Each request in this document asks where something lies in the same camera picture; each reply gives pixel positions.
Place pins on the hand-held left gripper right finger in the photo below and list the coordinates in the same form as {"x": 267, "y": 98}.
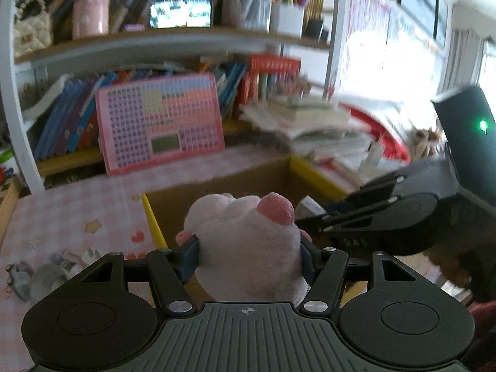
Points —
{"x": 306, "y": 259}

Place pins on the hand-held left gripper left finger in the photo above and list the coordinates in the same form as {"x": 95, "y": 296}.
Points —
{"x": 190, "y": 257}

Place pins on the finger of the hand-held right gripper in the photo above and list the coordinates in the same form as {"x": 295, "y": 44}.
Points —
{"x": 372, "y": 193}
{"x": 341, "y": 219}

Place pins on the pink plush toy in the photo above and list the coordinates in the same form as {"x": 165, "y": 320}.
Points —
{"x": 244, "y": 240}

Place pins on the yellow cardboard box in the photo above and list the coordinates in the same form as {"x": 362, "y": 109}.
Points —
{"x": 232, "y": 180}

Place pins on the pink cylinder container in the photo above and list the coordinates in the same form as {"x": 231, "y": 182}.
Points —
{"x": 91, "y": 11}

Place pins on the brown plush toy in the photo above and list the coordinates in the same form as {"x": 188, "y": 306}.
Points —
{"x": 424, "y": 139}

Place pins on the stack of books and papers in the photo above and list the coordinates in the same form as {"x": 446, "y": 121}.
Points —
{"x": 310, "y": 122}

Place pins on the pink learning tablet toy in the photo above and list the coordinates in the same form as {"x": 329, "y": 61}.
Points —
{"x": 159, "y": 124}

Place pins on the red boxed book set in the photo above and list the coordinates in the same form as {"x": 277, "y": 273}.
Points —
{"x": 271, "y": 73}

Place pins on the row of slanted thin books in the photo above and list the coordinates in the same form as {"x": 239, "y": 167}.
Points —
{"x": 230, "y": 89}

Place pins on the small black box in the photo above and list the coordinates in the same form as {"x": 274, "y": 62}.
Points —
{"x": 316, "y": 29}

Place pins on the row of blue books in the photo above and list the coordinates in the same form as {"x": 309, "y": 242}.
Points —
{"x": 69, "y": 120}

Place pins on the wooden box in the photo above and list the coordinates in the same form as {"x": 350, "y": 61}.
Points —
{"x": 7, "y": 209}

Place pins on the white pen holder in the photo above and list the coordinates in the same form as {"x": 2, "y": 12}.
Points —
{"x": 286, "y": 21}

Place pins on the green and white box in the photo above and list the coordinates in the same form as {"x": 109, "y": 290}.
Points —
{"x": 7, "y": 159}

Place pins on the white curved book stand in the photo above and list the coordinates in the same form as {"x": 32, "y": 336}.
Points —
{"x": 42, "y": 100}

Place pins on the clear pen holder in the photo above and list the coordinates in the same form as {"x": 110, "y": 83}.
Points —
{"x": 248, "y": 11}

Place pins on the white bookshelf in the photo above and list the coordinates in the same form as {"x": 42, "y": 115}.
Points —
{"x": 135, "y": 44}

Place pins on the small display screen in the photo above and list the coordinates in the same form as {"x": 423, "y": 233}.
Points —
{"x": 180, "y": 13}

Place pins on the cream quilted handbag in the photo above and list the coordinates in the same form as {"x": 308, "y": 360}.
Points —
{"x": 33, "y": 27}

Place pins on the wall poster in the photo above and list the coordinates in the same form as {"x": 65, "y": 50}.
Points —
{"x": 368, "y": 35}

